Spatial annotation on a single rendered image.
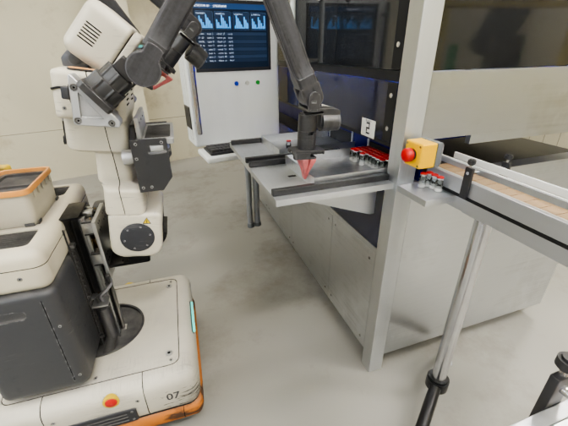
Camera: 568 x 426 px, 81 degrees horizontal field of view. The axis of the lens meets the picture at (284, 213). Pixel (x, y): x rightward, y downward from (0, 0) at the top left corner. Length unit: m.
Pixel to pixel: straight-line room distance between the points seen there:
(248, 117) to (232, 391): 1.35
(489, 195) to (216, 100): 1.34
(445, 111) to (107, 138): 1.01
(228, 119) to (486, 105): 1.21
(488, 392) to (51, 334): 1.61
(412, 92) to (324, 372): 1.17
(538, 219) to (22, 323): 1.35
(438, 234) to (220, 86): 1.25
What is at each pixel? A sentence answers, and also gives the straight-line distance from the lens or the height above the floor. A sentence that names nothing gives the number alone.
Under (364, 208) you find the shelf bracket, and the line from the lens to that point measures 1.22.
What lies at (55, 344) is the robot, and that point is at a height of 0.50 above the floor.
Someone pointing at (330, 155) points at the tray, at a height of 0.90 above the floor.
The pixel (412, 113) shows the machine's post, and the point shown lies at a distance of 1.08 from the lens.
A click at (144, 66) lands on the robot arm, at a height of 1.24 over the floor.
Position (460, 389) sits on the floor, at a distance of 1.72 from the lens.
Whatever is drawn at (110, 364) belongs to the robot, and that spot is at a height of 0.28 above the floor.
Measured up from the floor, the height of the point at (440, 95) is 1.15.
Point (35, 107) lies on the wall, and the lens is 4.26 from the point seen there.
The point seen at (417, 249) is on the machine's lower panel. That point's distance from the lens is 1.33.
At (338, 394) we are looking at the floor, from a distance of 1.57.
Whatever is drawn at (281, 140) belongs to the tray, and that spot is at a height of 0.88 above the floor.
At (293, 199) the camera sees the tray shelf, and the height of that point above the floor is 0.88.
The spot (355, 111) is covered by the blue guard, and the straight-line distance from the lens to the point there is 1.31.
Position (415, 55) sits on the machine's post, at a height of 1.25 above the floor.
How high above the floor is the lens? 1.28
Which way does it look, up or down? 26 degrees down
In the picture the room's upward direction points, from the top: 1 degrees counter-clockwise
